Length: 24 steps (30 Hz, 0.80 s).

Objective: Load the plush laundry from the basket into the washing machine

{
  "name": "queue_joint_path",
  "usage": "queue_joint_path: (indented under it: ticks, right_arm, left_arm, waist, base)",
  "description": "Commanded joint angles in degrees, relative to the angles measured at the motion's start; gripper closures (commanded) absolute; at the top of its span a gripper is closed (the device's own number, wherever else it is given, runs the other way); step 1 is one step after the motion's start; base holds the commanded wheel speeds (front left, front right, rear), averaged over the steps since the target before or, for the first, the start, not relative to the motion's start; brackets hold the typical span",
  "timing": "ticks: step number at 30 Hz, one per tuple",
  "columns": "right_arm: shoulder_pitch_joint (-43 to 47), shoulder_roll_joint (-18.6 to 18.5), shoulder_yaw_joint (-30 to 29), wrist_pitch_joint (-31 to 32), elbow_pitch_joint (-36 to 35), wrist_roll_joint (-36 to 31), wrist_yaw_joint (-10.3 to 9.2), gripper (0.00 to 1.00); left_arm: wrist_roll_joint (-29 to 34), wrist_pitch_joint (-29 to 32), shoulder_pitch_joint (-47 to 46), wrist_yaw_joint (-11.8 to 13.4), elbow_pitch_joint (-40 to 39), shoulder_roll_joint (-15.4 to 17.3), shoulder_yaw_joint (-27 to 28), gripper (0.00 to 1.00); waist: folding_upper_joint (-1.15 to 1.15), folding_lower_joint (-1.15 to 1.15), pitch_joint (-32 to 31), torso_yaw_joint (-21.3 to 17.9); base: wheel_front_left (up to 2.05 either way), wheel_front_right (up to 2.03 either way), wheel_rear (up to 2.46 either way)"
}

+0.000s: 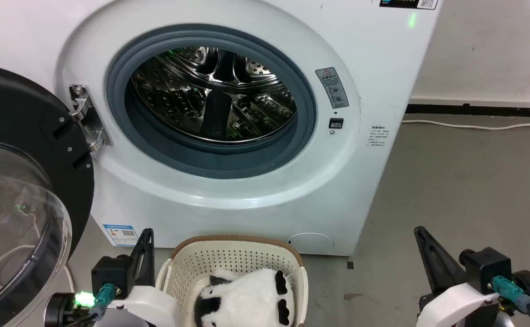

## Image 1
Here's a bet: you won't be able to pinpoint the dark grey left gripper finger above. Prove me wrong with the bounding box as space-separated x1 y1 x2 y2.
130 228 155 288

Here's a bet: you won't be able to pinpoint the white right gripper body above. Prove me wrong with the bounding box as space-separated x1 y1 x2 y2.
417 281 500 327

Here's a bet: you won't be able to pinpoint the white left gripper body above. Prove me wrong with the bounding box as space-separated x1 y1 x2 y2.
93 285 184 327

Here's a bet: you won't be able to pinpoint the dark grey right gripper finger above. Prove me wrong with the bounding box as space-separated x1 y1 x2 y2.
413 226 466 296

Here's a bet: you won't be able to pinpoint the white front-load washing machine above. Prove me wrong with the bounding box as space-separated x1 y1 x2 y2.
0 0 442 257

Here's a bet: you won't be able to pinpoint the blue energy label sticker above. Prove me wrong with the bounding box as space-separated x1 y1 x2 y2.
103 223 139 247

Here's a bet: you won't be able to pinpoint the white perforated laundry basket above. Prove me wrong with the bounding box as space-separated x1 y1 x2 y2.
156 235 309 327

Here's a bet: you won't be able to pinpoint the black and white plush toy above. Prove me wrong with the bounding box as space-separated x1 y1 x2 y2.
194 268 295 327

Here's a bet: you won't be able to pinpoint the round filter cover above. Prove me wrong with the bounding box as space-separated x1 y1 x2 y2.
287 233 335 255

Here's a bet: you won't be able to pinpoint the grey rubber door gasket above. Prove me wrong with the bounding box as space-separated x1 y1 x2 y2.
106 24 318 179

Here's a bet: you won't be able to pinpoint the small printed text label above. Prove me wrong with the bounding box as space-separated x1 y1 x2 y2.
368 125 391 149

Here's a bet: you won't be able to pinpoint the metal door hinge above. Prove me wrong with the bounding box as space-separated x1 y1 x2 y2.
69 84 111 152

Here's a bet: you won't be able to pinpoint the black baseboard strip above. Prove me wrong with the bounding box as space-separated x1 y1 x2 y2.
405 104 530 119

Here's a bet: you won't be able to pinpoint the stainless steel washer drum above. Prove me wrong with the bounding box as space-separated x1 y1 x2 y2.
131 47 298 144

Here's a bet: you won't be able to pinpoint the black washer door, clear glass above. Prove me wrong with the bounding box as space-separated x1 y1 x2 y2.
0 63 95 327

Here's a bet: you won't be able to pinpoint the grey warning sticker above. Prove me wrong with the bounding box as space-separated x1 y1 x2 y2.
315 67 350 109

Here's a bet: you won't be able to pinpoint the black control panel strip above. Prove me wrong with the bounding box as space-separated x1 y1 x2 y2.
379 0 439 10

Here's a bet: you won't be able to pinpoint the green-plug left gripper cable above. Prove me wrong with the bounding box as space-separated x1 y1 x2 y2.
90 283 116 318

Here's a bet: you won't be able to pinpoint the teal-plug right gripper cable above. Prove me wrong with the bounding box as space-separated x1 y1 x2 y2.
491 275 530 327

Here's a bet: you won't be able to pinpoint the white hose behind door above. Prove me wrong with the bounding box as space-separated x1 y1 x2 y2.
64 265 76 294

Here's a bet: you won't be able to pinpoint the white floor cable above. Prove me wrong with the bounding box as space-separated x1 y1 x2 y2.
401 118 530 131

